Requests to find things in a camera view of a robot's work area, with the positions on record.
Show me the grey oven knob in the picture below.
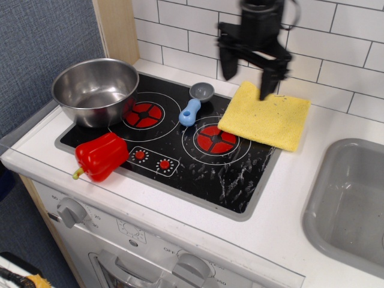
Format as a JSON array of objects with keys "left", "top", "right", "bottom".
[
  {"left": 57, "top": 197, "right": 87, "bottom": 228},
  {"left": 172, "top": 254, "right": 211, "bottom": 287}
]

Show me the wooden side panel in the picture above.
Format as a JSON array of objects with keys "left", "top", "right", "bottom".
[{"left": 92, "top": 0, "right": 140, "bottom": 65}]

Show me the yellow black object bottom left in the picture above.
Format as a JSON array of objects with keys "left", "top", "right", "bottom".
[{"left": 1, "top": 268, "right": 52, "bottom": 288}]

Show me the stainless steel bowl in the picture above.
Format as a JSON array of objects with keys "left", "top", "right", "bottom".
[{"left": 51, "top": 58, "right": 139, "bottom": 128}]

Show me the red toy bell pepper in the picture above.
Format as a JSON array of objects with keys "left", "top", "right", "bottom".
[{"left": 73, "top": 132, "right": 129, "bottom": 182}]

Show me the grey right oven knob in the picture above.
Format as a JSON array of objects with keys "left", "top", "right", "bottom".
[{"left": 172, "top": 254, "right": 211, "bottom": 287}]

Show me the blue handled grey scoop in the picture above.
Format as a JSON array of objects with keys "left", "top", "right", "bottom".
[{"left": 179, "top": 82, "right": 215, "bottom": 127}]

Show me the grey toy sink basin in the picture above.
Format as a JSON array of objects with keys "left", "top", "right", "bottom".
[{"left": 302, "top": 139, "right": 383, "bottom": 278}]

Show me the black toy stovetop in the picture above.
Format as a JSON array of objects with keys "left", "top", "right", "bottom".
[{"left": 55, "top": 74, "right": 281, "bottom": 221}]

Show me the grey left oven knob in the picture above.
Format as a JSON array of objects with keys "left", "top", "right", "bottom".
[{"left": 57, "top": 197, "right": 87, "bottom": 228}]

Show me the yellow cloth napkin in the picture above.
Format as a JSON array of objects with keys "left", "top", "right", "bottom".
[{"left": 218, "top": 81, "right": 311, "bottom": 152}]

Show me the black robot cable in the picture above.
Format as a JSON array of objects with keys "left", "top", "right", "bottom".
[{"left": 281, "top": 0, "right": 302, "bottom": 31}]

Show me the white toy oven front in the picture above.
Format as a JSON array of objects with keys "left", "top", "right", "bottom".
[{"left": 34, "top": 182, "right": 304, "bottom": 287}]

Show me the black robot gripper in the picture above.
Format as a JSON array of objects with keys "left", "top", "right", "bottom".
[{"left": 218, "top": 1, "right": 292, "bottom": 101}]

